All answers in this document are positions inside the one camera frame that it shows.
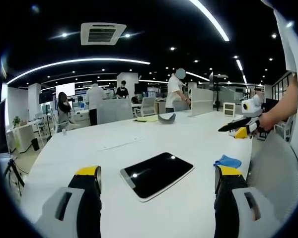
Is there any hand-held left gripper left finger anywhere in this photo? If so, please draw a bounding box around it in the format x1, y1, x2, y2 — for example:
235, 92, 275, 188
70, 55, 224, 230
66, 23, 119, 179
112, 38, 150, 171
35, 166, 102, 238

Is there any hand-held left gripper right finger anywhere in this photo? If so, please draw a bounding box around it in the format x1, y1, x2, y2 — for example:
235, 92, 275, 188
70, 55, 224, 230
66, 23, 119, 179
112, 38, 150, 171
214, 165, 281, 238

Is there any blue cleaning cloth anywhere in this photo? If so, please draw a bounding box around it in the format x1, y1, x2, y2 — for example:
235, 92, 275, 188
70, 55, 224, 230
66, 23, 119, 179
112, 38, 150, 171
213, 154, 242, 169

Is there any black tablet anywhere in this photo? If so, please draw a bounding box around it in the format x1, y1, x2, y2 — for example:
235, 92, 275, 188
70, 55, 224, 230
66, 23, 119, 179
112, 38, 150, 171
119, 152, 195, 203

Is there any yellow cloth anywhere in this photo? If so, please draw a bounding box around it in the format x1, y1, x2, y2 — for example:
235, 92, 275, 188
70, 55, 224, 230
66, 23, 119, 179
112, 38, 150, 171
133, 116, 160, 123

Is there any person's right hand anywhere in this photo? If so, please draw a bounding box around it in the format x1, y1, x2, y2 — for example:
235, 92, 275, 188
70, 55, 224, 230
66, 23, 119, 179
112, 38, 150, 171
256, 112, 276, 132

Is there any white drawer cabinet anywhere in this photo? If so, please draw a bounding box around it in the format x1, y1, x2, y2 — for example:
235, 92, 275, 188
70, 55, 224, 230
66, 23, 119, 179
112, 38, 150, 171
223, 102, 236, 117

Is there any white desk divider panel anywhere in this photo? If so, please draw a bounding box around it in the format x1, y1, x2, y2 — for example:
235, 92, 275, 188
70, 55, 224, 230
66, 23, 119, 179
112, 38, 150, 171
188, 88, 216, 118

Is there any grey mesh office chair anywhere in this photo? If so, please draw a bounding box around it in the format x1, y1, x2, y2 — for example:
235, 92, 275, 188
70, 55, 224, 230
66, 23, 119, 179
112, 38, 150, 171
247, 132, 298, 224

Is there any black tripod stand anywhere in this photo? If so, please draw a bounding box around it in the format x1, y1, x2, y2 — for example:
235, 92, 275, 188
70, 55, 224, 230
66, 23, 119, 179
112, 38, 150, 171
3, 157, 25, 196

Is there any grey curved headrest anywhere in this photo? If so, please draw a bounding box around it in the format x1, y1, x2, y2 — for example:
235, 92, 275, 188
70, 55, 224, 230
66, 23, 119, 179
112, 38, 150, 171
157, 113, 177, 124

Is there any person's white shirt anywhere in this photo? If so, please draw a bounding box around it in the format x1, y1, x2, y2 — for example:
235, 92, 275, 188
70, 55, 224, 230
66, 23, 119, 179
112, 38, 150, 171
261, 0, 298, 74

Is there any white office chair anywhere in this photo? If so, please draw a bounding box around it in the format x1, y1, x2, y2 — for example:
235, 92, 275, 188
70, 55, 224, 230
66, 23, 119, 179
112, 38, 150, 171
135, 96, 156, 118

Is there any grey desk partition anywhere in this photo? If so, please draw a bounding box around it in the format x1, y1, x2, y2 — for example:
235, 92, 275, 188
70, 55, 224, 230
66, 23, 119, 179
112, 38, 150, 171
96, 98, 134, 124

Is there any projection screen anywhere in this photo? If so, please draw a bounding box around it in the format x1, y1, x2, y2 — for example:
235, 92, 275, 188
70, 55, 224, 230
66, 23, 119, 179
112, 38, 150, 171
55, 82, 75, 98

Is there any ceiling air conditioner vent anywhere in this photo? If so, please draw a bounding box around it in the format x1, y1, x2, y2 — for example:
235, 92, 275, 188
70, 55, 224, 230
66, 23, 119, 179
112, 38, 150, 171
80, 22, 127, 46

